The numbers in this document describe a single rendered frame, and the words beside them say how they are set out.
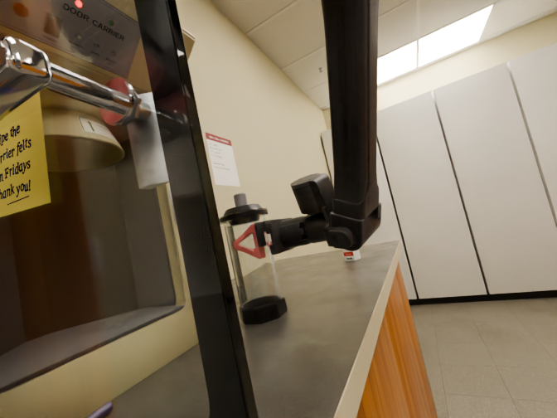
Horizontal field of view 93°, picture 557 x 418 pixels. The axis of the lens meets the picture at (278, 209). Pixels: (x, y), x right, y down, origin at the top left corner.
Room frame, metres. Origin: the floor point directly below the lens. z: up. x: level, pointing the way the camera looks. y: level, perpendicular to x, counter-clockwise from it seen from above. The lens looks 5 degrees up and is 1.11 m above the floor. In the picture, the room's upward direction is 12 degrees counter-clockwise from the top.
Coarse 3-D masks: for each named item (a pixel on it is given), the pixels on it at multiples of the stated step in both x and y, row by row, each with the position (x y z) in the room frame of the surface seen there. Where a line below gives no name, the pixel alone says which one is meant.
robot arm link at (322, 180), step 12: (300, 180) 0.48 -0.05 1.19; (312, 180) 0.44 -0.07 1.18; (324, 180) 0.45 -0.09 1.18; (300, 192) 0.46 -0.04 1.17; (312, 192) 0.45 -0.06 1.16; (324, 192) 0.44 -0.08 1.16; (300, 204) 0.47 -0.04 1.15; (312, 204) 0.46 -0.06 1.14; (324, 204) 0.45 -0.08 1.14; (324, 216) 0.45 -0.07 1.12; (324, 228) 0.45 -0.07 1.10; (336, 228) 0.43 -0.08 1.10; (336, 240) 0.43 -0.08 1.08; (348, 240) 0.41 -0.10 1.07
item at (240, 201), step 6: (234, 198) 0.58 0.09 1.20; (240, 198) 0.57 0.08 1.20; (246, 198) 0.58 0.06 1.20; (240, 204) 0.57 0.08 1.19; (246, 204) 0.58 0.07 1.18; (252, 204) 0.56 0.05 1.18; (258, 204) 0.57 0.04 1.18; (228, 210) 0.55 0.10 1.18; (234, 210) 0.54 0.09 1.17; (240, 210) 0.54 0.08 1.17; (246, 210) 0.54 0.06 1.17
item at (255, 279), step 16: (224, 224) 0.57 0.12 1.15; (240, 224) 0.54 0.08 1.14; (240, 256) 0.54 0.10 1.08; (272, 256) 0.57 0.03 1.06; (240, 272) 0.54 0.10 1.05; (256, 272) 0.54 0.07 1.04; (272, 272) 0.56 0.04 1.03; (240, 288) 0.55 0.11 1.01; (256, 288) 0.54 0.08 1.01; (272, 288) 0.55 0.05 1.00; (240, 304) 0.56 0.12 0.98; (256, 304) 0.54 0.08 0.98
